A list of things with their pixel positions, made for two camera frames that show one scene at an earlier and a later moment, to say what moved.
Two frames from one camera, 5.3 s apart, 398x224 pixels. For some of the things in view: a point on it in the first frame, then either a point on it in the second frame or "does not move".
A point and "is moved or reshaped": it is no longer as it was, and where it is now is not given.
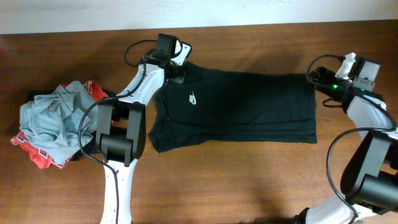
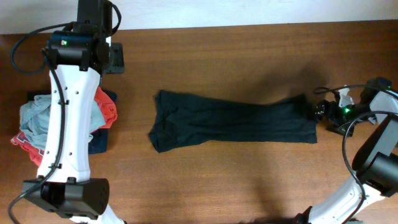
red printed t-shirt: [20, 139] does not move
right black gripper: [326, 75] -> [330, 107]
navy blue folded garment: [91, 146] does not move
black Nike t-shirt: [210, 104] is moved or reshaped
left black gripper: [178, 72] -> [115, 58]
